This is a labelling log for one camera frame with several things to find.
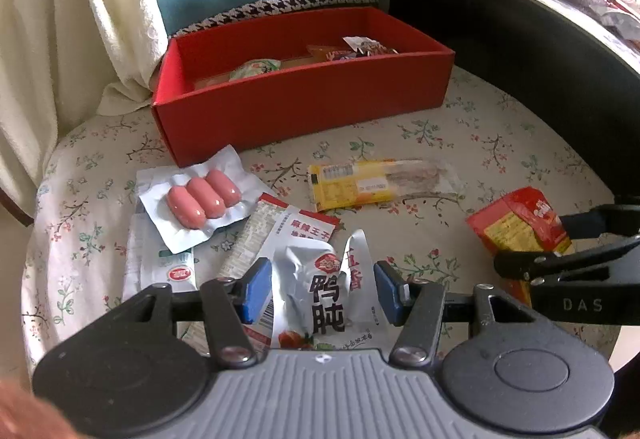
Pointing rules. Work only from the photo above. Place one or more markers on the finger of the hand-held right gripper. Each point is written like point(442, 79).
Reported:
point(550, 259)
point(600, 221)

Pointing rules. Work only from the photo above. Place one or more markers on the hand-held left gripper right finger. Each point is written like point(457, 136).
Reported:
point(387, 294)

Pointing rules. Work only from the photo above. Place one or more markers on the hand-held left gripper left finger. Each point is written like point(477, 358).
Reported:
point(257, 289)

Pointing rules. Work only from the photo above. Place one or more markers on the red packet with yellow label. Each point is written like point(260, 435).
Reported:
point(520, 224)

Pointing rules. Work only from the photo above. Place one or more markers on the red white snack packet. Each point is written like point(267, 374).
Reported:
point(270, 229)

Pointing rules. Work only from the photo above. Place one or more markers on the silver snack packet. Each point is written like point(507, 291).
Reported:
point(325, 289)

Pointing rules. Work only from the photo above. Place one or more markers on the white packet with red logo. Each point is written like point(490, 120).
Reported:
point(165, 269)

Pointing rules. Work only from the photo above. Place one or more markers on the yellow clear snack packet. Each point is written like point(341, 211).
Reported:
point(350, 184)

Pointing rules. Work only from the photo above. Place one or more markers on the red cardboard box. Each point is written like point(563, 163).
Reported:
point(300, 114)

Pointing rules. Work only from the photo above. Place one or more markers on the green white snack packet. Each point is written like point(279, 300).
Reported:
point(257, 69)

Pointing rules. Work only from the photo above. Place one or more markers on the pink sausage pack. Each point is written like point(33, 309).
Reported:
point(202, 196)

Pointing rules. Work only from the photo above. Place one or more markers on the floral cloth cover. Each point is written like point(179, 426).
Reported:
point(450, 144)

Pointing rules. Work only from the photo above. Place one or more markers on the dark coffee table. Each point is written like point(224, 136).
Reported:
point(525, 59)

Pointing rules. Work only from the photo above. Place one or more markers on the clear plastic wrapper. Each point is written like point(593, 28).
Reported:
point(617, 21)

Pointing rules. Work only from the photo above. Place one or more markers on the red chair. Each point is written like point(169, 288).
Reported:
point(12, 209)

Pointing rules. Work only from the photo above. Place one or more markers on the white towel blanket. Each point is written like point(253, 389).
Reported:
point(75, 19)

